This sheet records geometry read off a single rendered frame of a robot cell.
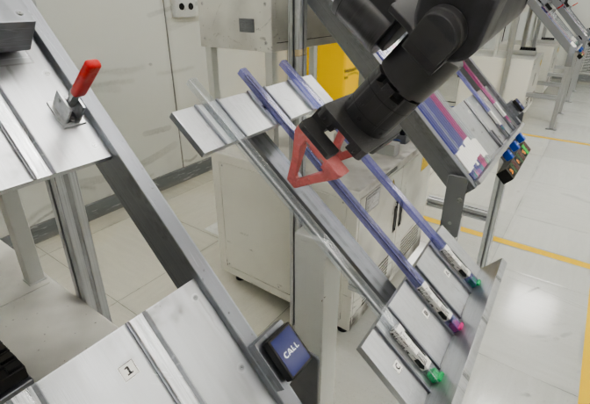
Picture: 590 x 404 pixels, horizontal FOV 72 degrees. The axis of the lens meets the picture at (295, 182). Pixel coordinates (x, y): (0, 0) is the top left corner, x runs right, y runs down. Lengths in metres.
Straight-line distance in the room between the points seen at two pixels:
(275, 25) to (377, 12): 0.94
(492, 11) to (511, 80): 4.36
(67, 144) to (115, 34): 2.00
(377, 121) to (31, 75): 0.41
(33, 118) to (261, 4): 0.90
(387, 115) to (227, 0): 1.07
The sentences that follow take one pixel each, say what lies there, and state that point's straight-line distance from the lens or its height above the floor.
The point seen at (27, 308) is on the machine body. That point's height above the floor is 0.62.
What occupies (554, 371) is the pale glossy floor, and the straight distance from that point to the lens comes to 1.76.
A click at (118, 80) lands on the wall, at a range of 2.54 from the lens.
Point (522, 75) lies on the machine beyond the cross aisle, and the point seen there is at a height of 0.47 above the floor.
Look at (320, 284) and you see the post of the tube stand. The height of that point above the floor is 0.72.
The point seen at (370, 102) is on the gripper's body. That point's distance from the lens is 0.41.
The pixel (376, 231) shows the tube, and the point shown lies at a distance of 0.62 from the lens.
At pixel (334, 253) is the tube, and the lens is 0.54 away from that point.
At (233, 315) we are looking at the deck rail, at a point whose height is 0.82.
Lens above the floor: 1.16
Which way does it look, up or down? 24 degrees down
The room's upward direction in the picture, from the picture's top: straight up
